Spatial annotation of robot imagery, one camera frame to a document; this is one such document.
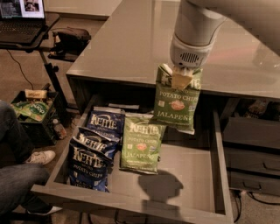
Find green jalapeno chip bag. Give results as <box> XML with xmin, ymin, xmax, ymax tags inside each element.
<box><xmin>151</xmin><ymin>64</ymin><xmax>202</xmax><ymax>135</ymax></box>
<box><xmin>120</xmin><ymin>113</ymin><xmax>165</xmax><ymax>174</ymax></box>

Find middle blue Kettle chip bag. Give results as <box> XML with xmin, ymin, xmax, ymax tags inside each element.
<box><xmin>75</xmin><ymin>127</ymin><xmax>120</xmax><ymax>159</ymax></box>

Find open grey top drawer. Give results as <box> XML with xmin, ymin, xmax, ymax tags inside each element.
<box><xmin>32</xmin><ymin>95</ymin><xmax>234</xmax><ymax>224</ymax></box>

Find black cables right floor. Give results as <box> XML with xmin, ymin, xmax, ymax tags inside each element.
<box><xmin>231</xmin><ymin>190</ymin><xmax>280</xmax><ymax>224</ymax></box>

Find blue kettle chip bag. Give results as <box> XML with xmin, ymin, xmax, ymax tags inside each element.
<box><xmin>87</xmin><ymin>107</ymin><xmax>125</xmax><ymax>138</ymax></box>
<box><xmin>75</xmin><ymin>127</ymin><xmax>120</xmax><ymax>159</ymax></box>
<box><xmin>68</xmin><ymin>137</ymin><xmax>113</xmax><ymax>193</ymax></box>

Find white sneaker upper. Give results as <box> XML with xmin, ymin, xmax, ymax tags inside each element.
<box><xmin>25</xmin><ymin>150</ymin><xmax>56</xmax><ymax>165</ymax></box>

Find person's jeans legs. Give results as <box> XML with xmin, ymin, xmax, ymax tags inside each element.
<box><xmin>0</xmin><ymin>100</ymin><xmax>52</xmax><ymax>216</ymax></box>

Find rear blue Kettle chip bag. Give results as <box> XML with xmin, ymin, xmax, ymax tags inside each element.
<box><xmin>87</xmin><ymin>107</ymin><xmax>125</xmax><ymax>138</ymax></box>

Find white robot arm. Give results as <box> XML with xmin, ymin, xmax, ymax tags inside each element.
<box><xmin>170</xmin><ymin>0</ymin><xmax>280</xmax><ymax>90</ymax></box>

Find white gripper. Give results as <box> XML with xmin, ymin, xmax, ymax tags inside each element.
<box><xmin>162</xmin><ymin>35</ymin><xmax>214</xmax><ymax>89</ymax></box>

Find tan box on crate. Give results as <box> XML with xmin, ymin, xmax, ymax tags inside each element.
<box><xmin>24</xmin><ymin>89</ymin><xmax>47</xmax><ymax>100</ymax></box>

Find dark lower drawer unit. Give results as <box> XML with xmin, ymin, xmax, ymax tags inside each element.
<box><xmin>222</xmin><ymin>99</ymin><xmax>280</xmax><ymax>196</ymax></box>

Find white sneaker lower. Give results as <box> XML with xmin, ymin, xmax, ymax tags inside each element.
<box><xmin>27</xmin><ymin>206</ymin><xmax>62</xmax><ymax>216</ymax></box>

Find grey counter cabinet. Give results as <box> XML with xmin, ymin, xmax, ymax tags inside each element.
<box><xmin>66</xmin><ymin>0</ymin><xmax>280</xmax><ymax>111</ymax></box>

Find black crate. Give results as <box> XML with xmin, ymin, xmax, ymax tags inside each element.
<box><xmin>11</xmin><ymin>90</ymin><xmax>67</xmax><ymax>147</ymax></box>

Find green snack packet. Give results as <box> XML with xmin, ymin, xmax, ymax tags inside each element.
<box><xmin>11</xmin><ymin>100</ymin><xmax>53</xmax><ymax>122</ymax></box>

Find black laptop stand table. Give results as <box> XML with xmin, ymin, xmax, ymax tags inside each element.
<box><xmin>0</xmin><ymin>12</ymin><xmax>69</xmax><ymax>109</ymax></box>

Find front blue Kettle chip bag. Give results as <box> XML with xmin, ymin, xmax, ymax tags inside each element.
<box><xmin>68</xmin><ymin>137</ymin><xmax>113</xmax><ymax>193</ymax></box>

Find black laptop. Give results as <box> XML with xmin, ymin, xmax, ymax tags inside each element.
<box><xmin>0</xmin><ymin>0</ymin><xmax>46</xmax><ymax>45</ymax></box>

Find dark bag on stand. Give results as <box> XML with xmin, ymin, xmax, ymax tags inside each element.
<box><xmin>48</xmin><ymin>27</ymin><xmax>91</xmax><ymax>62</ymax></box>

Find white sneaker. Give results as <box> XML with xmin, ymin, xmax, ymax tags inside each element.
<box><xmin>27</xmin><ymin>206</ymin><xmax>62</xmax><ymax>216</ymax></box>
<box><xmin>25</xmin><ymin>150</ymin><xmax>56</xmax><ymax>165</ymax></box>

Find small bottle by crate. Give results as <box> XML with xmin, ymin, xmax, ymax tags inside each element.
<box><xmin>52</xmin><ymin>119</ymin><xmax>67</xmax><ymax>139</ymax></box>

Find black floor cable left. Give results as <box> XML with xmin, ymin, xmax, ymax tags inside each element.
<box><xmin>6</xmin><ymin>49</ymin><xmax>35</xmax><ymax>91</ymax></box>

